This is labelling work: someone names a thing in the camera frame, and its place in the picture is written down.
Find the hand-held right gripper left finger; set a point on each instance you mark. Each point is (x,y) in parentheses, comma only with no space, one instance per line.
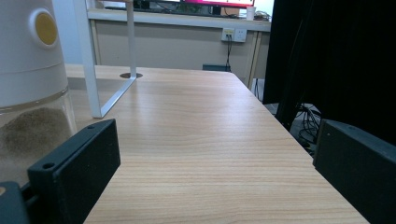
(77,168)

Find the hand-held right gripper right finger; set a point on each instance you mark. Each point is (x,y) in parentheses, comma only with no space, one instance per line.
(358,168)

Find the black curtain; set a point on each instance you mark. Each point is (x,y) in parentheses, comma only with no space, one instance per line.
(336,56)

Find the beige background desk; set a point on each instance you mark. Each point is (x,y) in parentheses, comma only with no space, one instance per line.
(174,40)

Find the dark box on floor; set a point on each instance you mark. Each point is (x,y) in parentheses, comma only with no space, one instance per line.
(216,67)

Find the white paper cup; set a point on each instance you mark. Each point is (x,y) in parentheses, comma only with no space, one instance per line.
(250,13)

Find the monitor with pink screen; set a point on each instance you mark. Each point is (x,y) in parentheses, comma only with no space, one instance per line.
(214,2)

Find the white metal frame stand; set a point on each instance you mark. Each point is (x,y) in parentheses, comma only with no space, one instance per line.
(90,62)

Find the white wall socket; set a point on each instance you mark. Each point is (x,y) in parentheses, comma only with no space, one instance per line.
(233,34)

